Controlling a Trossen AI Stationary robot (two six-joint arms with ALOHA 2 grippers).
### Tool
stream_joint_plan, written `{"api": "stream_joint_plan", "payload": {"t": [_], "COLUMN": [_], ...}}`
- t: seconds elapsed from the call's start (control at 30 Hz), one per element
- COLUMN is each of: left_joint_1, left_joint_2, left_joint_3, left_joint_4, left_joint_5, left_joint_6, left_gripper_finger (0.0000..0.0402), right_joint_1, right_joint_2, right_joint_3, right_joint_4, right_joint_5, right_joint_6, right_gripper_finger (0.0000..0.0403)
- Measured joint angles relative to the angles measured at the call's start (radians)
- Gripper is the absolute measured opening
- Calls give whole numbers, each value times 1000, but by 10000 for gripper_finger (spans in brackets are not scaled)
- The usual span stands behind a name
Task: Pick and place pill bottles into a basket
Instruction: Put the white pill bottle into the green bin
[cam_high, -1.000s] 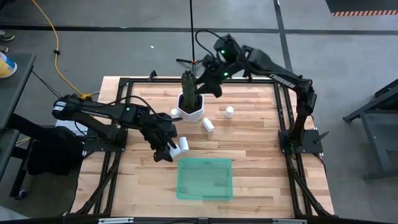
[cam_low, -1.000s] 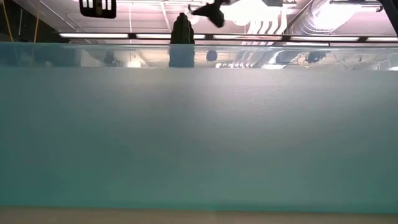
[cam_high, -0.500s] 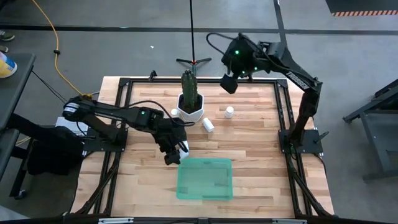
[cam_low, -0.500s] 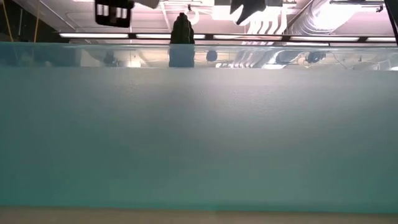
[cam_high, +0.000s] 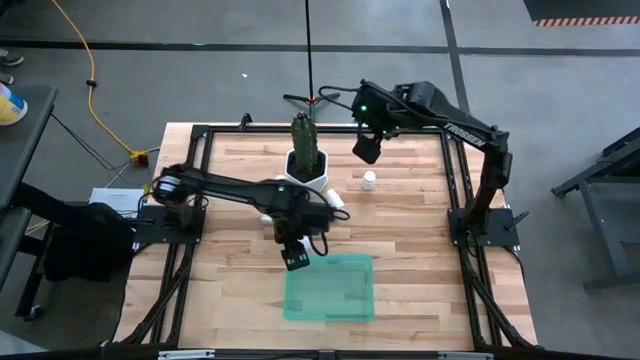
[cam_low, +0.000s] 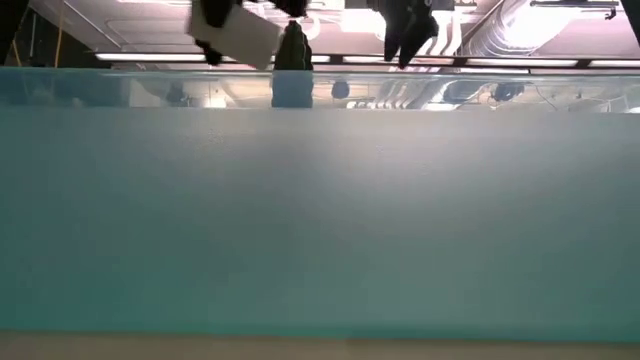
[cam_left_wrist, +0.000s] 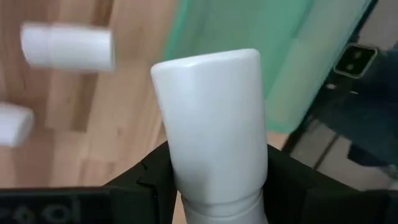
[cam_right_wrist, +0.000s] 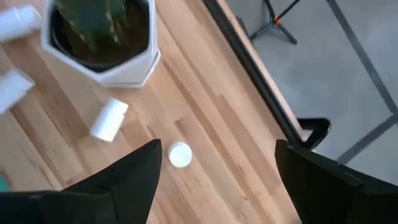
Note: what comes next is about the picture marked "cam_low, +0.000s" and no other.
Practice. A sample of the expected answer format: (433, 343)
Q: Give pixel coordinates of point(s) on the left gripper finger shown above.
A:
(291, 6)
(215, 12)

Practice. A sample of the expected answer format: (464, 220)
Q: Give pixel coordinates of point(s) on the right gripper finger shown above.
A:
(417, 27)
(391, 30)

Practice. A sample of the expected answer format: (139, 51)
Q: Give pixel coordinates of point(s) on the white pill bottle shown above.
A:
(247, 40)

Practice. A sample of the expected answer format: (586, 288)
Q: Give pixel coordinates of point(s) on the green translucent plastic basket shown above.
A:
(320, 225)

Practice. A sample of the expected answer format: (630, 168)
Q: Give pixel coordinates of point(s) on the green cactus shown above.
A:
(292, 50)

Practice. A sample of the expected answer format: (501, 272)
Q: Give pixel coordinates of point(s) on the long ceiling light fixture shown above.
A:
(150, 57)

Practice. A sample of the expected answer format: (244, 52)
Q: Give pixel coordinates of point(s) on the black ceiling track fixture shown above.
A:
(575, 3)

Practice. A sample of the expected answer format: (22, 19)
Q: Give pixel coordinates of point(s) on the silver ventilation duct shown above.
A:
(500, 35)

